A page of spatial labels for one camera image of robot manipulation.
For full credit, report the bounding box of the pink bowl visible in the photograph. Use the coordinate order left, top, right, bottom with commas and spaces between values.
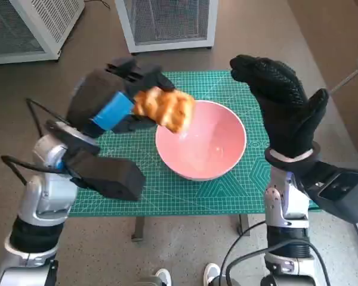
155, 100, 247, 182

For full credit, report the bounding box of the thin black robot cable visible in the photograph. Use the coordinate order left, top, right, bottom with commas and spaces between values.
219, 220, 268, 286

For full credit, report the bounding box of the thin black floor cable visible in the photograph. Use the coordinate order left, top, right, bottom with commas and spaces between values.
86, 0, 113, 10

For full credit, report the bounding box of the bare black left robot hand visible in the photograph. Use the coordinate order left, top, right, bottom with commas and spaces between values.
66, 57, 176, 138

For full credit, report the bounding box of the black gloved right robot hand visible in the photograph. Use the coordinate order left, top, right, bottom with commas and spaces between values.
229, 54, 330, 160

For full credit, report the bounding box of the black metal table leg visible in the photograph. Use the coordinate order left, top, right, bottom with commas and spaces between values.
237, 213, 251, 236
130, 216, 146, 243

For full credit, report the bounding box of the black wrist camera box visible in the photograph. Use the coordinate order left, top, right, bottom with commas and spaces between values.
298, 160, 358, 224
64, 150, 147, 201

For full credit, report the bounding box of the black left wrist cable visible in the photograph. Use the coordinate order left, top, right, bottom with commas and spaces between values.
26, 98, 71, 136

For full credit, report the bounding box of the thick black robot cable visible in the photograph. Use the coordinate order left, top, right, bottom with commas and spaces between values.
226, 240, 332, 286

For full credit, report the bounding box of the small white mesh cabinet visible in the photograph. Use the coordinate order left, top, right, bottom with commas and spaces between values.
115, 0, 218, 54

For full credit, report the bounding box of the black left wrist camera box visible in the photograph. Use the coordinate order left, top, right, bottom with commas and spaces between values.
64, 150, 147, 201

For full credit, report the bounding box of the green cutting mat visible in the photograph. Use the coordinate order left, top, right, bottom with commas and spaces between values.
68, 70, 322, 217

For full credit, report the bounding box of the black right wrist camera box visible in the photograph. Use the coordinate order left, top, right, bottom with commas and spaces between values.
298, 160, 358, 224

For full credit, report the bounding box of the braided oblong toy bread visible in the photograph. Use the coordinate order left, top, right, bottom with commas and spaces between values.
133, 86, 196, 134

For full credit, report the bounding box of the black left forearm cable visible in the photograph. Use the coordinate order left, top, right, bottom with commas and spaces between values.
1, 154, 65, 185

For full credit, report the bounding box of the large white mesh cabinet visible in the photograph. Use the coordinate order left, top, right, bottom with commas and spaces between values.
0, 0, 86, 66

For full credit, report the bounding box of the white shoe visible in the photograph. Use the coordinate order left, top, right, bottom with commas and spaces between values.
154, 268, 172, 286
202, 262, 223, 286

